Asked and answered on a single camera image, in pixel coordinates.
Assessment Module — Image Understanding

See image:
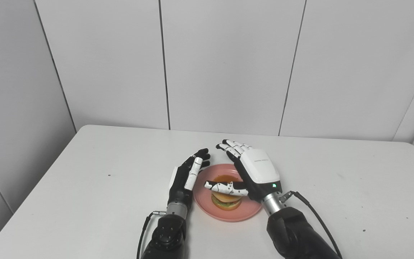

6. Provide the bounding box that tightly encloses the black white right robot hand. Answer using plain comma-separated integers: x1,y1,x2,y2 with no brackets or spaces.
204,139,283,202

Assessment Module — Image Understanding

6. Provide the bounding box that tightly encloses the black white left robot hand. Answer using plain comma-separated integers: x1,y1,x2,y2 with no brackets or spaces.
167,148,211,209

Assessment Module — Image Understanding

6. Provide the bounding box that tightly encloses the pink round plate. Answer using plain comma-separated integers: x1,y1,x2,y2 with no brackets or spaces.
193,164,263,222

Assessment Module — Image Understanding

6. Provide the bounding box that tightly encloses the toy hamburger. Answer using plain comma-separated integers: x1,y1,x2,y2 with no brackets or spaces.
211,175,243,211

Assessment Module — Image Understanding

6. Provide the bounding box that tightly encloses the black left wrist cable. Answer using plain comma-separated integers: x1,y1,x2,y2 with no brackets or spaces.
137,211,166,259

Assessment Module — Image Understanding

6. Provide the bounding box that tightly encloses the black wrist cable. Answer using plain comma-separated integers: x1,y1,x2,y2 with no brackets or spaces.
137,211,166,259
281,191,343,259

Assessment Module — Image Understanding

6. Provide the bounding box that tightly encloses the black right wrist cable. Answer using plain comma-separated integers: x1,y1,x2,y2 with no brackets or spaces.
281,191,343,259

